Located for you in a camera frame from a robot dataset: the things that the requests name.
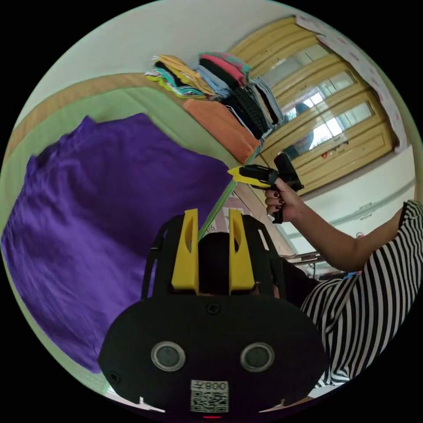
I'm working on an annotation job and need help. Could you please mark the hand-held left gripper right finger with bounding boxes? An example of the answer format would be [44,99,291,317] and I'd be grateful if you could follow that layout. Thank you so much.
[228,208,256,296]

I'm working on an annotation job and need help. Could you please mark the bed with green mat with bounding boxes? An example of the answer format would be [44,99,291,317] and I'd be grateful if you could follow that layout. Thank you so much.
[0,72,262,401]

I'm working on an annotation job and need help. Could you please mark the person's right forearm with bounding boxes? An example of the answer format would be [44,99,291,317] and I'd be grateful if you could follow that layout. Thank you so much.
[289,197,368,273]

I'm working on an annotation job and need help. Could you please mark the pile of clothes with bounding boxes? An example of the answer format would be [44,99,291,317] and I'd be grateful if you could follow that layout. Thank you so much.
[144,51,286,140]

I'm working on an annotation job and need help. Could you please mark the person's right hand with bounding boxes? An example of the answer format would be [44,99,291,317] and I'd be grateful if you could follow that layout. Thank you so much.
[263,180,301,224]

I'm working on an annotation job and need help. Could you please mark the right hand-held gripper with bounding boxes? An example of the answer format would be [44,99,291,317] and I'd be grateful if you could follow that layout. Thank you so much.
[227,164,285,225]

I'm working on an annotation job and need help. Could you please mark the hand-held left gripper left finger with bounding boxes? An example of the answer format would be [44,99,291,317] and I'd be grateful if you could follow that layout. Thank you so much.
[171,208,200,295]

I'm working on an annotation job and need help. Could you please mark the yellow wooden cupboard with mirrors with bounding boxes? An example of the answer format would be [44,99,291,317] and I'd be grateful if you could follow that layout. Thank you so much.
[228,15,398,196]

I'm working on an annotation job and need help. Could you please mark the person's body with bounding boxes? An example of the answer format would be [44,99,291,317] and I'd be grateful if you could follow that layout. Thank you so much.
[280,199,423,389]

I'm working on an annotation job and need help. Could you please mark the purple vest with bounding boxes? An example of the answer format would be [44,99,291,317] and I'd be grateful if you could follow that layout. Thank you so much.
[0,112,234,375]

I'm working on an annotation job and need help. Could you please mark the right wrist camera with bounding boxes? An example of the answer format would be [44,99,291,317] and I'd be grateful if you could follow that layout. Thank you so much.
[273,152,304,193]

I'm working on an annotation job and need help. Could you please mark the orange cushion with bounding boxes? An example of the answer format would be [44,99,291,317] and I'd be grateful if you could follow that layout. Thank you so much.
[182,98,262,165]

